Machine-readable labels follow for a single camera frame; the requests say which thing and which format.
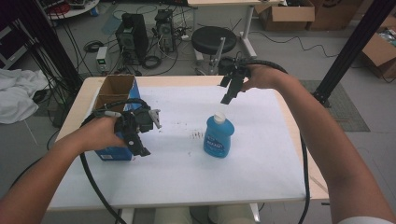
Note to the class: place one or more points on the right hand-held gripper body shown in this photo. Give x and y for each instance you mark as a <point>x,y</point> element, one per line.
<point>232,67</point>

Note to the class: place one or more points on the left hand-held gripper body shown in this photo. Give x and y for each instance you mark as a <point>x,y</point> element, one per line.
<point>130,123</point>

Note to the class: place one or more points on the blue cardboard box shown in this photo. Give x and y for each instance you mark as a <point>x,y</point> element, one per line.
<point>115,90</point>

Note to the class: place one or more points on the blue bottle with white cap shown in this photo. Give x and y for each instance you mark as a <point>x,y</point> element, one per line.
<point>219,137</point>

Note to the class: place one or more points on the person's left hand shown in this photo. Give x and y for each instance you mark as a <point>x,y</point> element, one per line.
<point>99,133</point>

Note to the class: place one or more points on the person's right hand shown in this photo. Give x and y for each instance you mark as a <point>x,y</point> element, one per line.
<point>264,77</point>

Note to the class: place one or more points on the black round stool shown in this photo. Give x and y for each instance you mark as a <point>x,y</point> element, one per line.
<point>208,39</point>

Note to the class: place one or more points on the light wooden table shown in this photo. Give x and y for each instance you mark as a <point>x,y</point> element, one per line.
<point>186,80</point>

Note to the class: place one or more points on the white desk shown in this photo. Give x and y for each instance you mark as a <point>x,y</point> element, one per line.
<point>249,31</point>

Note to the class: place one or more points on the white table cover sheet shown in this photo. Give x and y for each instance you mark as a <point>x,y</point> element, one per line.
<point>186,174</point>

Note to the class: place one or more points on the white power supply unit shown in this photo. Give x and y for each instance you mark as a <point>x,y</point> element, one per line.
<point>101,59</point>

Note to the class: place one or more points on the small black computer tower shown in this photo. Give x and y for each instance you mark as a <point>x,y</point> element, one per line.
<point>165,29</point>

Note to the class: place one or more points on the open cardboard box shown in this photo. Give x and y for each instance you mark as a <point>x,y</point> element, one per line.
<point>289,14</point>

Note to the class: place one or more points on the large black computer tower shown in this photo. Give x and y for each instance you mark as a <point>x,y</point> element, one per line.
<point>132,37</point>

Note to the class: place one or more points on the closed brown cardboard box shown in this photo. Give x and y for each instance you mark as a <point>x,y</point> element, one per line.
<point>334,15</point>

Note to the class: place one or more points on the white cloth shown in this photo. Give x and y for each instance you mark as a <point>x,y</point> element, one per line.
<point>18,93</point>

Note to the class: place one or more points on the grey floor mat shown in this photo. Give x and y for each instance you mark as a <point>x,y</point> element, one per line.
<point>348,115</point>

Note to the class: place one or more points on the round white table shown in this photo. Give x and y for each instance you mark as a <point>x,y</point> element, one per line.
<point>74,11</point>

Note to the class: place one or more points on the cardboard box with contents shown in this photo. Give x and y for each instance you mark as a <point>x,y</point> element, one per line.
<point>381,53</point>

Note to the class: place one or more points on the black metal stand post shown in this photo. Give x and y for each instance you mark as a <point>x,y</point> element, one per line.
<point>355,46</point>
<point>53,46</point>

